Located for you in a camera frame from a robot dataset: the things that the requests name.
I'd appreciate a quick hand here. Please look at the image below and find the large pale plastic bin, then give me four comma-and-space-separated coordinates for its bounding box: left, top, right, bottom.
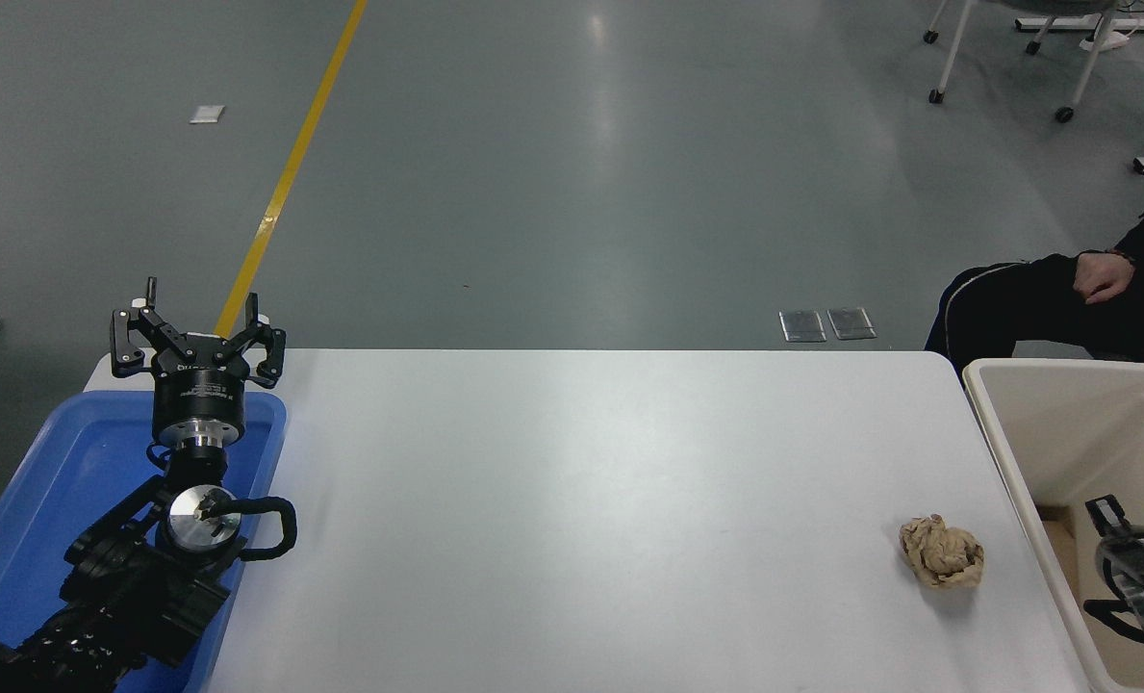
962, 358, 1144, 693

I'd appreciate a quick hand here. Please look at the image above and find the person's hand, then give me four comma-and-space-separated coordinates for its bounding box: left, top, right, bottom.
1072, 250, 1136, 305

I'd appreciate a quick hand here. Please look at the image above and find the white wheeled chair frame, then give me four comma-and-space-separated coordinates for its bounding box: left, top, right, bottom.
923, 0, 1123, 123

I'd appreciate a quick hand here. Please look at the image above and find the long white power strip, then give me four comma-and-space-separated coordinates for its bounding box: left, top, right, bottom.
1015, 15, 1144, 35

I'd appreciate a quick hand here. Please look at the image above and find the silver floor outlet plate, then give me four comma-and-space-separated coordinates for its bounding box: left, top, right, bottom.
827, 307, 877, 341
779, 310, 827, 344

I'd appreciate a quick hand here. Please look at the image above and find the brown cardboard sheet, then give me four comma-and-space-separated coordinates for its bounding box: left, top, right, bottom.
1038, 504, 1098, 617

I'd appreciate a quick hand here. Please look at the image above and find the person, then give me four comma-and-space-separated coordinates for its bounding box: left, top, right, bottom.
925, 181, 1144, 372

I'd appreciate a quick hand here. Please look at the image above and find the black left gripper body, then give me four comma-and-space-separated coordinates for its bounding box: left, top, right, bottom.
152, 336, 248, 442

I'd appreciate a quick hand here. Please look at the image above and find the blue plastic tray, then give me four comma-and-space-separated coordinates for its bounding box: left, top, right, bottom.
0, 390, 289, 693

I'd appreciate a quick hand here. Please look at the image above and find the tan paper ball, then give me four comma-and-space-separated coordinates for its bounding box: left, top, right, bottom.
899, 514, 985, 590

